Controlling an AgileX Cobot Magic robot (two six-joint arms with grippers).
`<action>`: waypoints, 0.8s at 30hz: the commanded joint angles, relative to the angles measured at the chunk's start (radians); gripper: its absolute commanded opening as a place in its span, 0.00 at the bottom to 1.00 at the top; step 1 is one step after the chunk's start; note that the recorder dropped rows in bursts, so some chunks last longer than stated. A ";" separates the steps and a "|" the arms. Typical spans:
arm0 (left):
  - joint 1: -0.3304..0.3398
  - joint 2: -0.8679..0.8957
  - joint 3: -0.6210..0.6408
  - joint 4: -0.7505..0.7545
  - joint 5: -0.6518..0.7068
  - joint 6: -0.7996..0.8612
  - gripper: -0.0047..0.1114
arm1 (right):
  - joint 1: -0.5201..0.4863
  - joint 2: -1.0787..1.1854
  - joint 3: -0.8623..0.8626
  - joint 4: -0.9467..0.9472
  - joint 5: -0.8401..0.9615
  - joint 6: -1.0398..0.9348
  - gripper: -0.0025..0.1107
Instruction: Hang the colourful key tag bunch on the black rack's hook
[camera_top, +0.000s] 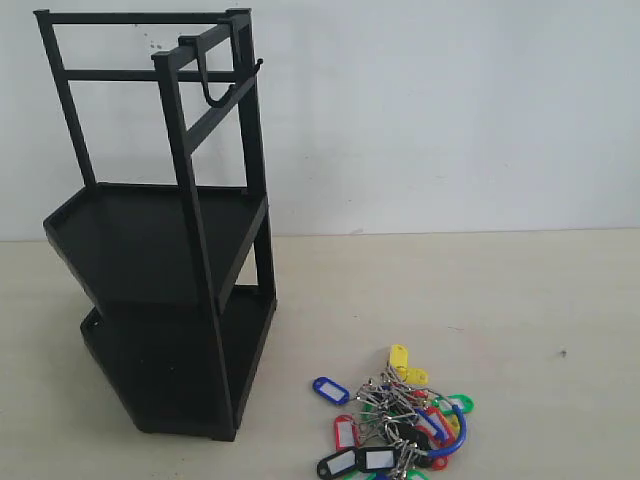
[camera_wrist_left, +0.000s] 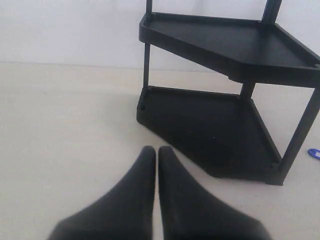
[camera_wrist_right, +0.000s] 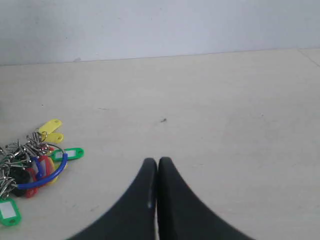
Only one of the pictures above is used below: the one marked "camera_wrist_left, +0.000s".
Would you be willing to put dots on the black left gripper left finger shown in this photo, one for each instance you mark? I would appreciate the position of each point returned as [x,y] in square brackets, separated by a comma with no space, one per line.
[123,213]

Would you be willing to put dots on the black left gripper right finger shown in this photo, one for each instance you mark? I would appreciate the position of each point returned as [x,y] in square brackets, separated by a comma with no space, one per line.
[190,212]

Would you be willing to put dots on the small blue object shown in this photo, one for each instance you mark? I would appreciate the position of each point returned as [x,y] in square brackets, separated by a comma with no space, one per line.
[314,153]

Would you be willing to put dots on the black two-tier corner rack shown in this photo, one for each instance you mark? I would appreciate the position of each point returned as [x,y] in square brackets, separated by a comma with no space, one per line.
[224,133]

